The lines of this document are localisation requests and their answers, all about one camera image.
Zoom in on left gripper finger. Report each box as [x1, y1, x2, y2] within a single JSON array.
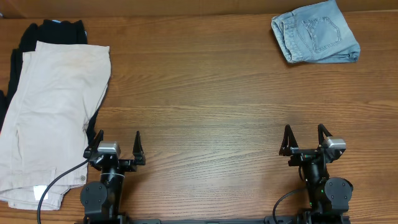
[[132, 131, 146, 166], [83, 129, 104, 159]]

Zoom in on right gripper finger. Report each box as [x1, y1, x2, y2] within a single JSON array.
[[317, 124, 332, 146], [279, 124, 299, 156]]

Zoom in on beige khaki shorts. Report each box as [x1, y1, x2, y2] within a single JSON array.
[[1, 42, 111, 210]]

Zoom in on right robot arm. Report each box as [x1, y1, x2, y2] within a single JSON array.
[[272, 124, 353, 224]]

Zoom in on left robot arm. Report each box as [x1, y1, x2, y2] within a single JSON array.
[[80, 131, 146, 223]]

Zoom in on folded light blue jeans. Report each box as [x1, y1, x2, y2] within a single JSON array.
[[271, 1, 361, 63]]

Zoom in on black garment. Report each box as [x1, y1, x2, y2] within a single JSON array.
[[1, 20, 109, 154]]

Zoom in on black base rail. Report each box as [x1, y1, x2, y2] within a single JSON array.
[[78, 216, 351, 224]]

